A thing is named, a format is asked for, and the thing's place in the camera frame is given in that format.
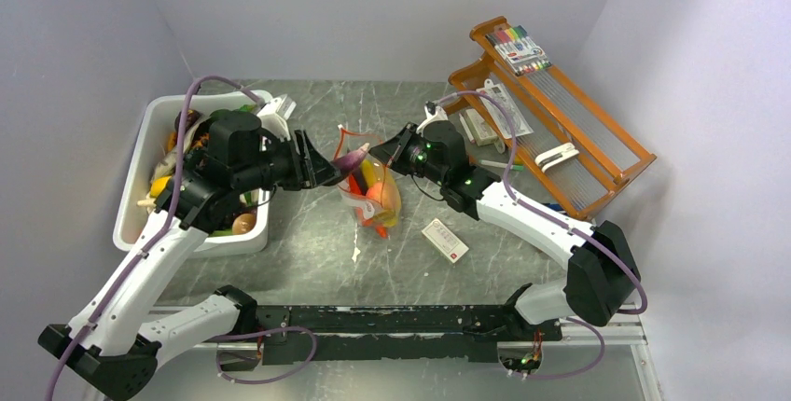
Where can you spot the brown kiwi fruit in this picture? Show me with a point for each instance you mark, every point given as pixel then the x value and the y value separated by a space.
pixel 243 223

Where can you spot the white stapler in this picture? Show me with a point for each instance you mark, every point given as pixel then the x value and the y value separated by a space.
pixel 555 156

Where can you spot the clear zip bag orange zipper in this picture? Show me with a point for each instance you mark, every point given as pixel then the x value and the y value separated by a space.
pixel 361 209

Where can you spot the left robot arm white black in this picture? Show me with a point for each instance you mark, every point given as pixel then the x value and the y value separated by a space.
pixel 110 344

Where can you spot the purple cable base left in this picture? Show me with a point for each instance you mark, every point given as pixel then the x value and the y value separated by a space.
pixel 269 353

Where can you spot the white cardboard box red logo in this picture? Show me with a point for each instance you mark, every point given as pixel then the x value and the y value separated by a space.
pixel 445 241

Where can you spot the pack of coloured markers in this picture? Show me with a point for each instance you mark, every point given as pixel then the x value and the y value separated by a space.
pixel 519 50

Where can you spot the white eraser box on rack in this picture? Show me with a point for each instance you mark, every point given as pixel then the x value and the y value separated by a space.
pixel 479 129

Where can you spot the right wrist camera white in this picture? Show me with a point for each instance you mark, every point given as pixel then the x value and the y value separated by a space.
pixel 433 113

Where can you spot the packaged card on rack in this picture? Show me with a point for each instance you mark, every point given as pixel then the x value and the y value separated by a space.
pixel 506 111

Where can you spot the white plastic food bin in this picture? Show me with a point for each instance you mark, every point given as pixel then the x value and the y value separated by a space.
pixel 131 219

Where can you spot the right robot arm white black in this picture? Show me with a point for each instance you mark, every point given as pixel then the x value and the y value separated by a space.
pixel 600 272

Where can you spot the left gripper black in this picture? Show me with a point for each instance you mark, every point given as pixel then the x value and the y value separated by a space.
pixel 316 168

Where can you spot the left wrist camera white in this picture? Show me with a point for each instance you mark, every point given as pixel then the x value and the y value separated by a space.
pixel 274 116

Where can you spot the green white marker pen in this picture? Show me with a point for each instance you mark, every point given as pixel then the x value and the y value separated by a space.
pixel 501 165

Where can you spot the orange fruit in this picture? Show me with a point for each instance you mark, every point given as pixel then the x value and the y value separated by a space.
pixel 376 193

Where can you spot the purple eggplant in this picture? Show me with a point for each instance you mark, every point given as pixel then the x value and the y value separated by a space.
pixel 350 161

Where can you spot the orange wooden rack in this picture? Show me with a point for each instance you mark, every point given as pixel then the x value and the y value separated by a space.
pixel 558 111

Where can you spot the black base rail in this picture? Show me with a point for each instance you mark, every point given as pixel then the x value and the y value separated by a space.
pixel 476 333

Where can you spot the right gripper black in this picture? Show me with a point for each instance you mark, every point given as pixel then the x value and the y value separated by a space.
pixel 394 149

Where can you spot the yellow banana bunch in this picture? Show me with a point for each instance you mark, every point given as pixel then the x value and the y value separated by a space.
pixel 388 214

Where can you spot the dark purple mangosteen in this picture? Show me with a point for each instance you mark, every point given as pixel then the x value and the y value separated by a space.
pixel 192 117

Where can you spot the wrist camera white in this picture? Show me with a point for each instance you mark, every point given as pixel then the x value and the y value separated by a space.
pixel 433 113
pixel 274 116

